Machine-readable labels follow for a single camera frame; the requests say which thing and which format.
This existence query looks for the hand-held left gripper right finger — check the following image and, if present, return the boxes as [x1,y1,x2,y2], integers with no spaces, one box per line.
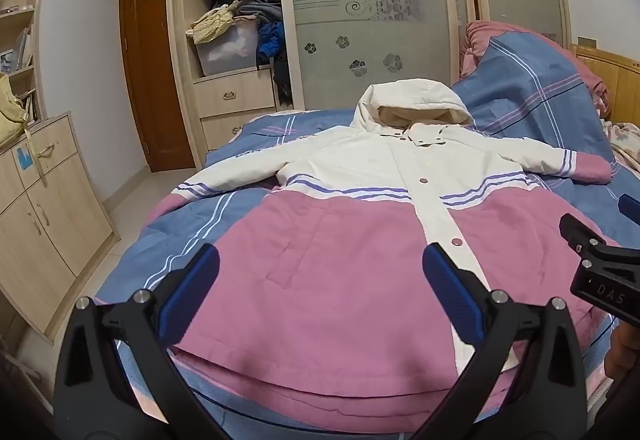
[422,243,588,440]

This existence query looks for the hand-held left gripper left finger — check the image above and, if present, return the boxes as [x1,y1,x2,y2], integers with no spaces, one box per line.
[52,243,221,440]

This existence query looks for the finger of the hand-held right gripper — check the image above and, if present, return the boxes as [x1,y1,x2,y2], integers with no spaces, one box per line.
[558,213,640,271]
[618,193,640,232]

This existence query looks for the pink and white hooded jacket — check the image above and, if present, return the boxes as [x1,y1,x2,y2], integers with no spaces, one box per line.
[146,78,614,431]

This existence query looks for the grey folded clothes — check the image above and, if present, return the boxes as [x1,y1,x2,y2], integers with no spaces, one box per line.
[234,0,284,24]

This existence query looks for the person's right hand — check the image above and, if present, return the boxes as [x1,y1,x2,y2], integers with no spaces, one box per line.
[604,320,640,383]

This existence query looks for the floral cloth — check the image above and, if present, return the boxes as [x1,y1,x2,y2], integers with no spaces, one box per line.
[599,119,640,172]

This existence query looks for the blue plaid bed sheet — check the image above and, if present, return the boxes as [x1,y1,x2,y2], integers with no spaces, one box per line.
[94,109,640,440]

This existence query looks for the wooden headboard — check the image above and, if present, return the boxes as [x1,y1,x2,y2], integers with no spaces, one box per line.
[570,38,640,127]

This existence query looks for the blue and pink plaid duvet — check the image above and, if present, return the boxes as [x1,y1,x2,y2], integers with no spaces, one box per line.
[449,19,614,147]

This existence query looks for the beige side cabinet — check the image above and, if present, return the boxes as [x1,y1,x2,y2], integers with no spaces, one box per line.
[0,112,122,347]

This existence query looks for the beige wardrobe drawer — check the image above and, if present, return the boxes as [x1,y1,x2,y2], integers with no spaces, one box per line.
[192,67,279,119]
[200,111,281,152]

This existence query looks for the brown wooden door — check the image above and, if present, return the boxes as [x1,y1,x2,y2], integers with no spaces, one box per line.
[118,0,197,174]

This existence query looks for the black garment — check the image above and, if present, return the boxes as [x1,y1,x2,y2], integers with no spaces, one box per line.
[272,59,294,107]

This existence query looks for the clear plastic storage box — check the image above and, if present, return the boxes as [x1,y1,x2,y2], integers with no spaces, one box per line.
[194,18,262,77]

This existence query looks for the yellow bag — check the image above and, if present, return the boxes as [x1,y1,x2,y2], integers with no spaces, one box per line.
[0,72,49,187]

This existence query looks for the dark blue garment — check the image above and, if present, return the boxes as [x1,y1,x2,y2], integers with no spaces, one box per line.
[256,21,286,62]

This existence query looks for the pale yellow cloth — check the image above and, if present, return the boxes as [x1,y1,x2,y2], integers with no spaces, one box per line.
[185,2,242,46]

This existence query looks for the beige wooden wardrobe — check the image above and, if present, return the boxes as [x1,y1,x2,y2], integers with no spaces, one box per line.
[165,0,574,171]

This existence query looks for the frosted glass door with flowers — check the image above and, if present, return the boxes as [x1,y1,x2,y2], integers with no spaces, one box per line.
[274,0,469,113]

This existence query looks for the wooden bookshelf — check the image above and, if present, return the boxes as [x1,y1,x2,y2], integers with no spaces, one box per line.
[0,0,49,122]

